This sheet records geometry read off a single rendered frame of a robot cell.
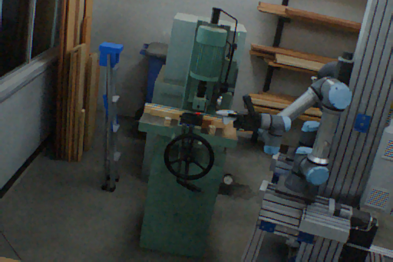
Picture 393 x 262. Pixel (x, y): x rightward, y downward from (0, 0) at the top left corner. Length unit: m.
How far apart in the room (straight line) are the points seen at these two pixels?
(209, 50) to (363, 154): 1.06
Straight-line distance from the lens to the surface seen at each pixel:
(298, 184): 2.54
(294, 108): 2.37
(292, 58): 4.80
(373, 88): 2.57
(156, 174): 2.94
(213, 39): 2.74
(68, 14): 3.92
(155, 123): 2.84
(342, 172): 2.71
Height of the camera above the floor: 1.89
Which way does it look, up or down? 19 degrees down
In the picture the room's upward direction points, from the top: 11 degrees clockwise
